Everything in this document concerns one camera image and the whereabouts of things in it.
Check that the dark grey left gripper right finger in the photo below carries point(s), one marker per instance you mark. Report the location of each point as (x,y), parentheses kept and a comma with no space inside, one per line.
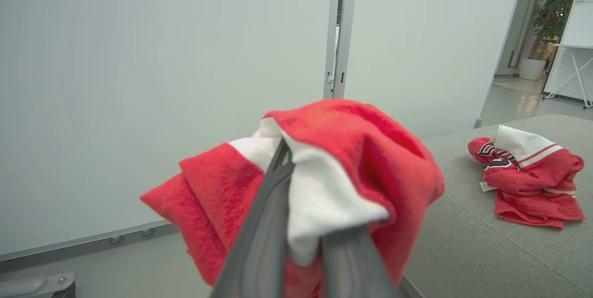
(352,265)

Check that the white partition panel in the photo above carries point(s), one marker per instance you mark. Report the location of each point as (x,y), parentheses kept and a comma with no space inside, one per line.
(139,80)
(417,34)

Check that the small round grey glide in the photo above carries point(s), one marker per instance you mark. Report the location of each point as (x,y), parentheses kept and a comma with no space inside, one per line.
(148,231)
(477,123)
(116,238)

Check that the green leafy indoor plant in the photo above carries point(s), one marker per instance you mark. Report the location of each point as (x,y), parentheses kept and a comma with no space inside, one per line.
(553,10)

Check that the grey fabric sofa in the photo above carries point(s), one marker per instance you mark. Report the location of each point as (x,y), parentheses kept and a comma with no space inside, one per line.
(472,251)

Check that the white plant pot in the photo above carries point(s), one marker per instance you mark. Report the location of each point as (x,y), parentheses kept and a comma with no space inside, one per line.
(531,68)

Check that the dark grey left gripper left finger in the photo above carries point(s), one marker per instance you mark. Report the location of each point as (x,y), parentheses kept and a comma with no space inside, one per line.
(264,233)

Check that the red garment with black lettering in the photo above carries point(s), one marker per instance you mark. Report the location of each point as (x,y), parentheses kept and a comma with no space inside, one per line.
(533,182)

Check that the long grey metal partition foot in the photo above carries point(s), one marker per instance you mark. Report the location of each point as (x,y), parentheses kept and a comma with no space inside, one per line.
(32,285)

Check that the grey partition joint post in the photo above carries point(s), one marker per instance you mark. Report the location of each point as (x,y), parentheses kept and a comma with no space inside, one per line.
(340,34)

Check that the red and white plain garment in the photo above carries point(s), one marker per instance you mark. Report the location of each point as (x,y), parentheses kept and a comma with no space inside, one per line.
(361,149)

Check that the white folding table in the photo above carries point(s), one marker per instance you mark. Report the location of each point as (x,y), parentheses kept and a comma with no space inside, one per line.
(577,68)

